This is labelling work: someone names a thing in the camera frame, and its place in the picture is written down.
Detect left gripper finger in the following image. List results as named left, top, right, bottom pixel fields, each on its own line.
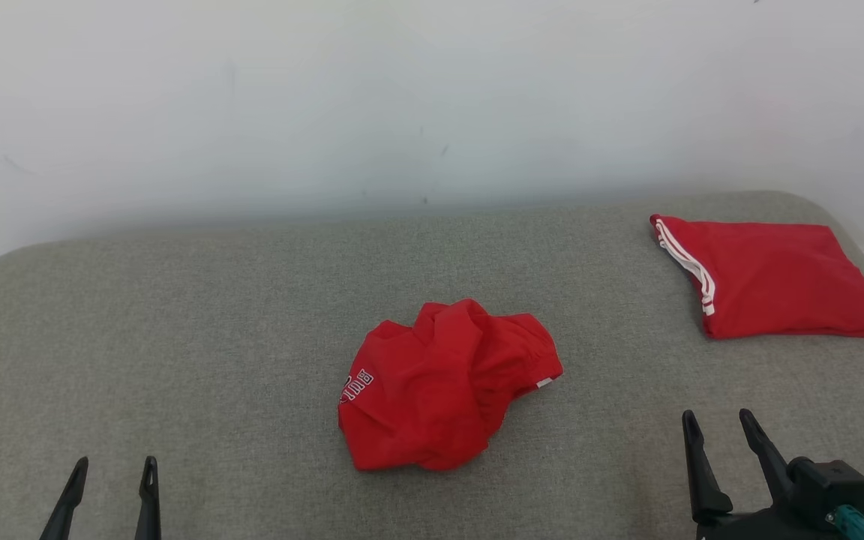
left=134, top=456, right=162, bottom=540
left=40, top=457, right=90, bottom=540

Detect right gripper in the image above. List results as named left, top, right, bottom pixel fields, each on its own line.
left=682, top=409, right=839, bottom=540

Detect red Bulls jersey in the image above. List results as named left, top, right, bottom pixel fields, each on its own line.
left=649, top=214, right=864, bottom=340

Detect red white-striped shorts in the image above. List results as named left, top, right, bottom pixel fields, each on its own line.
left=338, top=298, right=564, bottom=472

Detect grey fabric sofa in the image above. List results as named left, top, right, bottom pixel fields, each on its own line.
left=0, top=191, right=864, bottom=540

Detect teal cable connector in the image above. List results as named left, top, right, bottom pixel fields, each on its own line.
left=826, top=505, right=864, bottom=540

